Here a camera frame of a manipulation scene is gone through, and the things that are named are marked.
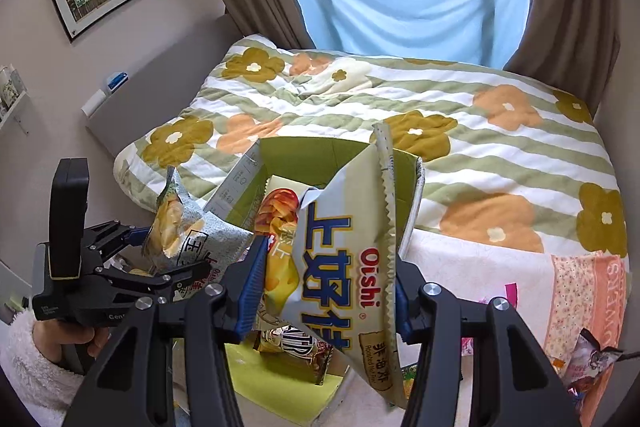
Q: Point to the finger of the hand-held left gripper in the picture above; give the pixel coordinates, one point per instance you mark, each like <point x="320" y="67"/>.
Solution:
<point x="117" y="234"/>
<point x="150" y="284"/>

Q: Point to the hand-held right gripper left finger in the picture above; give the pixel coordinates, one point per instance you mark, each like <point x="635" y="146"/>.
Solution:
<point x="250" y="292"/>

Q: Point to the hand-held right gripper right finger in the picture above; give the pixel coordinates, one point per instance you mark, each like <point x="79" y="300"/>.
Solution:
<point x="406" y="322"/>

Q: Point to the black striped snack packet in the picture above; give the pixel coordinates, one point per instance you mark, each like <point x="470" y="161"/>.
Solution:
<point x="295" y="347"/>

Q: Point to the yellow orange snack bag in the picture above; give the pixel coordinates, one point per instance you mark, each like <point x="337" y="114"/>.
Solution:
<point x="280" y="227"/>

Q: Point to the silver chips bag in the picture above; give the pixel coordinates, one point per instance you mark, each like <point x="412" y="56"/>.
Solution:
<point x="200" y="232"/>

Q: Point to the white blue-print snack bag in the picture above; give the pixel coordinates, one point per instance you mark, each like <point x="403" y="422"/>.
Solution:
<point x="345" y="267"/>

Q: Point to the green cardboard box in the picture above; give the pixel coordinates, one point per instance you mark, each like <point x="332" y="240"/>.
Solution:
<point x="310" y="157"/>

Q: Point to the mauve cartoon snack packet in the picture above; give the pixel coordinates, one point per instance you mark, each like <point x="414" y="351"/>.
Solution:
<point x="590" y="359"/>

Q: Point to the person's left forearm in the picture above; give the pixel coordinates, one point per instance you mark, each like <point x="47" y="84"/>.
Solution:
<point x="35" y="372"/>

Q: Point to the person's left hand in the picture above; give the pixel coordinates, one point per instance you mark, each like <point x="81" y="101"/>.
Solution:
<point x="55" y="334"/>

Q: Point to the small white box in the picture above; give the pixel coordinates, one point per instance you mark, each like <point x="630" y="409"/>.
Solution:
<point x="94" y="103"/>

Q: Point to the small blue white object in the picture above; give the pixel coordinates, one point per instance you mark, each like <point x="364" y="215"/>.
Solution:
<point x="115" y="80"/>

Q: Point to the grey bed headboard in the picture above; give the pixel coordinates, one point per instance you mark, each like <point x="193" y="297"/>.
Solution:
<point x="160" y="82"/>

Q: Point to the peach floral towel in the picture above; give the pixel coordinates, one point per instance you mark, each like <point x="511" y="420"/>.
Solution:
<point x="585" y="297"/>

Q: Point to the floral striped blanket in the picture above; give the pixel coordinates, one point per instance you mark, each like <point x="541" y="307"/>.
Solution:
<point x="500" y="157"/>

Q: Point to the light blue hanging cloth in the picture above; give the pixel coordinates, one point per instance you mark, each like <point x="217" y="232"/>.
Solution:
<point x="405" y="7"/>

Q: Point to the white wall shelf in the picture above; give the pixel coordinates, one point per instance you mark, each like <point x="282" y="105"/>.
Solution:
<point x="12" y="104"/>

